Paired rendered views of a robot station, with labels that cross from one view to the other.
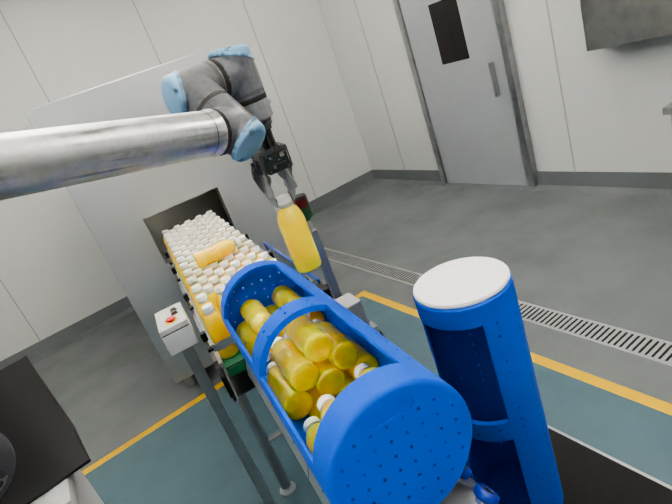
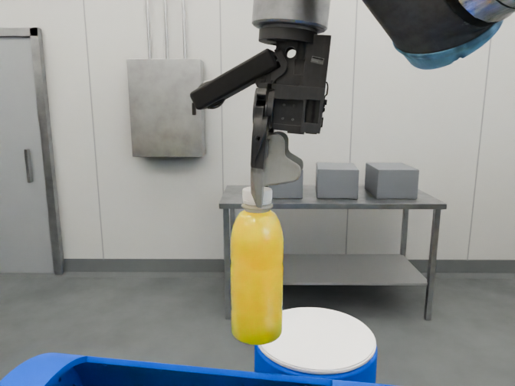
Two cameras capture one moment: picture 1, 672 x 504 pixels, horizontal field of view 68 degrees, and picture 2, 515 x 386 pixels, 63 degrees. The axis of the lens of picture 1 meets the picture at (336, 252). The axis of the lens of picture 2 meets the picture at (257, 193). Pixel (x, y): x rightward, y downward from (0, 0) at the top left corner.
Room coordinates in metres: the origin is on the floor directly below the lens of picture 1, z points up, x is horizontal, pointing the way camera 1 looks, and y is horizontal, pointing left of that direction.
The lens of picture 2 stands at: (0.99, 0.56, 1.56)
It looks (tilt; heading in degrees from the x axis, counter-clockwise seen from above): 12 degrees down; 296
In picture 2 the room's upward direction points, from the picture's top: straight up
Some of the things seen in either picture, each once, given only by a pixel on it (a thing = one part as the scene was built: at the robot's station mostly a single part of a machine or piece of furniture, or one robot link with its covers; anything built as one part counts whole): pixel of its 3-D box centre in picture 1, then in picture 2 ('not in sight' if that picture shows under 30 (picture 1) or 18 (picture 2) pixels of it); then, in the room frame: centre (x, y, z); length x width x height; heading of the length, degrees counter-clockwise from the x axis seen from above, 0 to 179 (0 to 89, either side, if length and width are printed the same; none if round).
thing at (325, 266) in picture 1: (352, 336); not in sight; (2.01, 0.07, 0.55); 0.04 x 0.04 x 1.10; 18
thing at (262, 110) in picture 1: (253, 112); (290, 13); (1.19, 0.07, 1.67); 0.10 x 0.09 x 0.05; 107
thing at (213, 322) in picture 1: (219, 331); not in sight; (1.60, 0.49, 0.99); 0.07 x 0.07 x 0.19
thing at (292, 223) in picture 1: (297, 235); (257, 269); (1.23, 0.08, 1.34); 0.07 x 0.07 x 0.19
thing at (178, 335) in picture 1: (175, 327); not in sight; (1.65, 0.63, 1.05); 0.20 x 0.10 x 0.10; 18
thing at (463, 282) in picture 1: (460, 281); (315, 336); (1.27, -0.31, 1.03); 0.28 x 0.28 x 0.01
